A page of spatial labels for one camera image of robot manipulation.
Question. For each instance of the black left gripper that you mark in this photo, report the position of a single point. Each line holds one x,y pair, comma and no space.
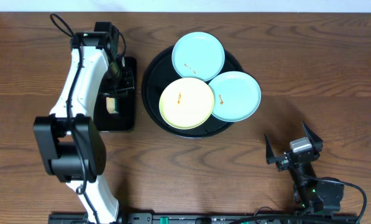
117,92

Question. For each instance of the yellow plate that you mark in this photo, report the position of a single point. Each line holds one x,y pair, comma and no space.
186,103

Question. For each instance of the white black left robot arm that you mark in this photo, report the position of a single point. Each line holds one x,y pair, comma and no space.
69,142

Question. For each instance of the light blue plate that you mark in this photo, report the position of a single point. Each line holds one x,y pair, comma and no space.
198,55
237,96

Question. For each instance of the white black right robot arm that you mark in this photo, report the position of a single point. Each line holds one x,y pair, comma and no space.
317,196

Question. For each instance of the black rectangular tray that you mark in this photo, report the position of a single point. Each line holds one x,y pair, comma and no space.
124,120

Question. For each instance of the yellow green scrub sponge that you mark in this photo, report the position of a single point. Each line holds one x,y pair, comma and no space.
111,105

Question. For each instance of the black round tray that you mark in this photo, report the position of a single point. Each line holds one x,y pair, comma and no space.
158,75

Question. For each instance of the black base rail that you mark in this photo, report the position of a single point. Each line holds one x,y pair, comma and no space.
148,218

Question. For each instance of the light blue plate top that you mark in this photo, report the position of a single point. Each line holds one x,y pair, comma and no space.
198,55

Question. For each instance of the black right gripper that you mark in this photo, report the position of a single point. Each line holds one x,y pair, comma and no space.
281,165

